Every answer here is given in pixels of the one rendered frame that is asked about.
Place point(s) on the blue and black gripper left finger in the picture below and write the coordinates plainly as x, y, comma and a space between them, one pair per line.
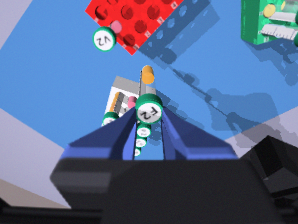
115, 140

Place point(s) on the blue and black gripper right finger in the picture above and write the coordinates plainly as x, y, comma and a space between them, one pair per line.
183, 140

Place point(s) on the green tube rack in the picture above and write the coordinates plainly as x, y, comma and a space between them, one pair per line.
252, 20

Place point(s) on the blue flat mat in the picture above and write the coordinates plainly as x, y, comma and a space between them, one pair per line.
54, 80

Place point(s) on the red tube rack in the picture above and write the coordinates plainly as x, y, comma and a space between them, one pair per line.
157, 11

